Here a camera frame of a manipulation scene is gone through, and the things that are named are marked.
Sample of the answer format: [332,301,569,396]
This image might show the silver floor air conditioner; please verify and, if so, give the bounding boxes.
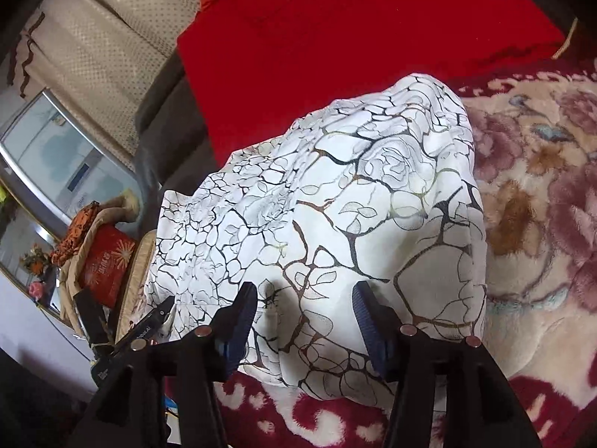
[1,90,141,244]

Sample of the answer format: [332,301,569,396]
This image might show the beige dotted curtain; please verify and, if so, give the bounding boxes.
[4,0,200,168]

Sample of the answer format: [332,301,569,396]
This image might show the floral red beige blanket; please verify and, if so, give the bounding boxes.
[113,18,597,448]

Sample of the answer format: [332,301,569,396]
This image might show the large red cushion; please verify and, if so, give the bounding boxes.
[177,0,564,163]

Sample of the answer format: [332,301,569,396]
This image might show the orange black patterned cloth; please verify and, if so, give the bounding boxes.
[50,201,100,267]

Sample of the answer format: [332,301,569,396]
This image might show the orange artificial flowers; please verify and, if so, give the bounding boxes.
[19,244,51,277]

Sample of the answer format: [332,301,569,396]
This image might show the white crackle pattern coat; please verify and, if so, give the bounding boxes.
[140,74,487,407]

